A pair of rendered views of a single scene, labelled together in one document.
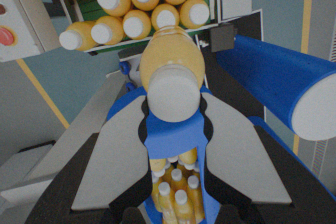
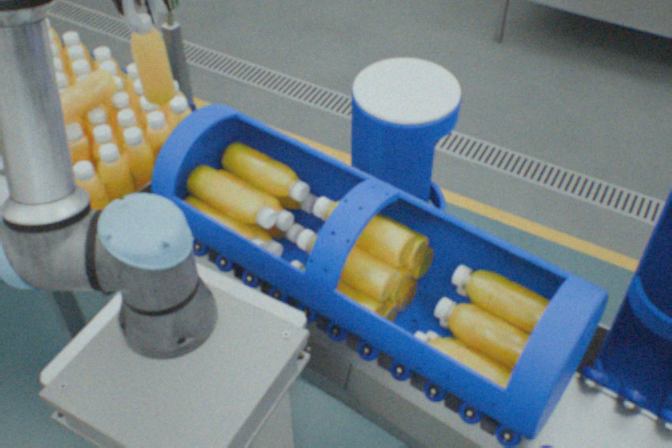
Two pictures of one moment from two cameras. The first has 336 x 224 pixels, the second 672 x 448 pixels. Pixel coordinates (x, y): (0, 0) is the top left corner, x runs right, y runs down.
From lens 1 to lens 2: 1.59 m
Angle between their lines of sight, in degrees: 66
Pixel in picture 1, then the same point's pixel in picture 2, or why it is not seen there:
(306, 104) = (370, 101)
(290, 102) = (363, 117)
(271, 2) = not seen: hidden behind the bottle
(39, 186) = (105, 315)
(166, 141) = (199, 113)
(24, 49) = not seen: hidden behind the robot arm
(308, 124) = (405, 109)
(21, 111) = not seen: outside the picture
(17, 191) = (69, 351)
